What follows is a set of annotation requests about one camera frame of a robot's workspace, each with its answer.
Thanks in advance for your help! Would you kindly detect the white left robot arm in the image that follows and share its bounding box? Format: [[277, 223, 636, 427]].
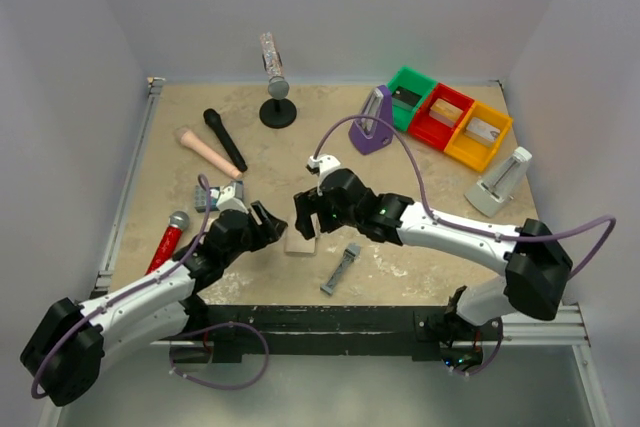
[[20, 201, 287, 406]]

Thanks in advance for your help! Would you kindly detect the glitter microphone on stand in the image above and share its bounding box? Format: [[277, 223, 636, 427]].
[[260, 32, 290, 100]]

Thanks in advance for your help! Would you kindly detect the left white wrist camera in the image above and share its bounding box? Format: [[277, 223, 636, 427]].
[[216, 183, 248, 213]]

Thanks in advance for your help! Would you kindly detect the grey truss piece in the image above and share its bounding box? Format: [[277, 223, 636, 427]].
[[320, 243, 361, 296]]

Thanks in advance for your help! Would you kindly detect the tan card in red bin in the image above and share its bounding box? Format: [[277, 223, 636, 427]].
[[429, 99, 463, 127]]

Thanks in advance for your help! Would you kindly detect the purple metronome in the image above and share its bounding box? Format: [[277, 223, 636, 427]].
[[348, 85, 394, 155]]

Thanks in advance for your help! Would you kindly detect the pink microphone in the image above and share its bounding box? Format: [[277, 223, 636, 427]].
[[174, 127, 243, 180]]

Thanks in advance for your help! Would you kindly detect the light blue toy brick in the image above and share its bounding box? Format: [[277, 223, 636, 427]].
[[210, 181, 244, 211]]

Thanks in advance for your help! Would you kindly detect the white grey metronome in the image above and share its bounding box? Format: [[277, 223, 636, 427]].
[[464, 147, 532, 218]]

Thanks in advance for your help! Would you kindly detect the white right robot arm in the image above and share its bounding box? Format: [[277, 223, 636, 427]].
[[293, 168, 573, 339]]

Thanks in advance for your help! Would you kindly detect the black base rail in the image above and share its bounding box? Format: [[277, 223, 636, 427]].
[[170, 304, 499, 363]]

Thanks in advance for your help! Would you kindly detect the beige card holder wallet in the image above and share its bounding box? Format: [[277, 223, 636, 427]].
[[284, 213, 317, 256]]

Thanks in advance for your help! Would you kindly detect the yellow bin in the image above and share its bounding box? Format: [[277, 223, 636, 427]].
[[444, 101, 513, 172]]

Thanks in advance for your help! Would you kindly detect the green bin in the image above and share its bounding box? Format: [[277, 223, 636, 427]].
[[387, 66, 438, 132]]

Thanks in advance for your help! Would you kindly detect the red glitter microphone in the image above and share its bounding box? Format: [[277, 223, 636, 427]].
[[145, 210, 190, 274]]

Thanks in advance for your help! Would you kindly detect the black microphone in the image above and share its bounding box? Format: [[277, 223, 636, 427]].
[[203, 108, 247, 173]]

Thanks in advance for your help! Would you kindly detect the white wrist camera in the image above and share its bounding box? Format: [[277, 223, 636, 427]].
[[306, 154, 342, 184], [216, 183, 248, 213]]

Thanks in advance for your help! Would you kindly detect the black card in green bin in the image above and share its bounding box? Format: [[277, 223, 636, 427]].
[[392, 87, 421, 111]]

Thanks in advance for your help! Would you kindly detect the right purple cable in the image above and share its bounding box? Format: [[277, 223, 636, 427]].
[[313, 115, 617, 281]]

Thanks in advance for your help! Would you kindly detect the aluminium frame rail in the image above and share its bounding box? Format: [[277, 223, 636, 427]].
[[89, 77, 166, 298]]

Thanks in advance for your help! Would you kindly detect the white card in yellow bin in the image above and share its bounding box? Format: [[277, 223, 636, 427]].
[[464, 117, 501, 146]]

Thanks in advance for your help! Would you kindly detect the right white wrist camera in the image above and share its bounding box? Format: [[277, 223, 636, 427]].
[[306, 154, 342, 184]]

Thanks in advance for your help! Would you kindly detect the red bin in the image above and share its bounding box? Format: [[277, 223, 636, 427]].
[[407, 83, 473, 151]]

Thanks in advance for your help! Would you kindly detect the black round microphone stand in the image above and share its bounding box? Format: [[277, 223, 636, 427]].
[[259, 98, 297, 129]]

